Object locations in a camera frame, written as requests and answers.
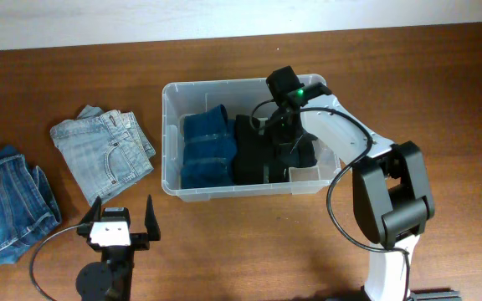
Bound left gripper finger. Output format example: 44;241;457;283
79;196;102;226
144;195;161;241

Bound dark navy garment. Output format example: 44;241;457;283
270;133;317;170

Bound black garment taped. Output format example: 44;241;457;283
233;115;289;186

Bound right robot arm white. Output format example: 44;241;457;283
265;66;434;300

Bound clear plastic storage bin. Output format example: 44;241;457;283
162;78;341;202

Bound light blue folded jeans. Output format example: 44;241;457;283
49;105;156;205

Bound dark blue folded garment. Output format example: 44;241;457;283
181;105;238;189

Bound dark blue folded jeans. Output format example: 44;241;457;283
0;145;62;265

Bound left gripper white camera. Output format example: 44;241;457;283
90;222;131;247

